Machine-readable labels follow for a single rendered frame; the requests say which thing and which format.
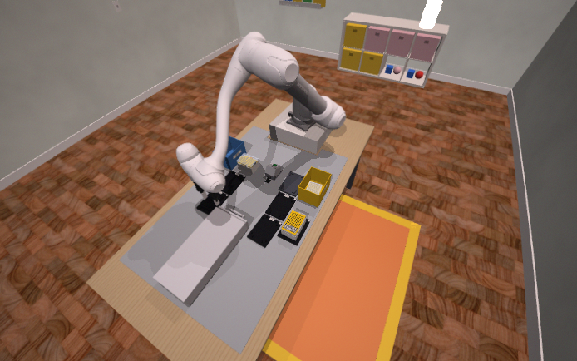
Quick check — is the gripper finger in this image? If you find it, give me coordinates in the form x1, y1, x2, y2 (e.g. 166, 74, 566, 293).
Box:
208, 192, 219, 206
195, 185, 208, 200

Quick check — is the grey bench mat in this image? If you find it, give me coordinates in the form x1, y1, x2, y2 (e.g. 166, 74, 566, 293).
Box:
119, 126, 348, 354

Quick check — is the blue open bin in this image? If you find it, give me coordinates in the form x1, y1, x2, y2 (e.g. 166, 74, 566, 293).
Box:
224, 136, 247, 170

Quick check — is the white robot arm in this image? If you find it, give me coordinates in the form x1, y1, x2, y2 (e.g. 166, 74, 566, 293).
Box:
176, 32, 346, 193

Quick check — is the yellow open-top bin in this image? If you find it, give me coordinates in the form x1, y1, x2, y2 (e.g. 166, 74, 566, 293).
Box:
298, 167, 332, 207

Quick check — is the black multi-well assay plate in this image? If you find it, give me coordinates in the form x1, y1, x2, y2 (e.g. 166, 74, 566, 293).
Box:
200, 193, 224, 212

